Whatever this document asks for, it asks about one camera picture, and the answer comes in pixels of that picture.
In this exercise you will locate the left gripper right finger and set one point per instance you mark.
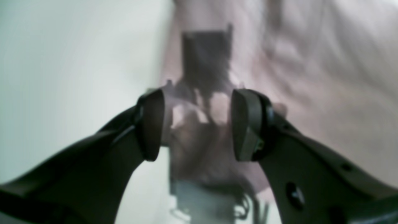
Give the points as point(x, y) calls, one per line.
point(311, 183)

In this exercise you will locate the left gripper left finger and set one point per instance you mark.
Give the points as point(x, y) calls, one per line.
point(84, 183)

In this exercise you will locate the pink T-shirt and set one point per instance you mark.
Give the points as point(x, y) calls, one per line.
point(329, 65)

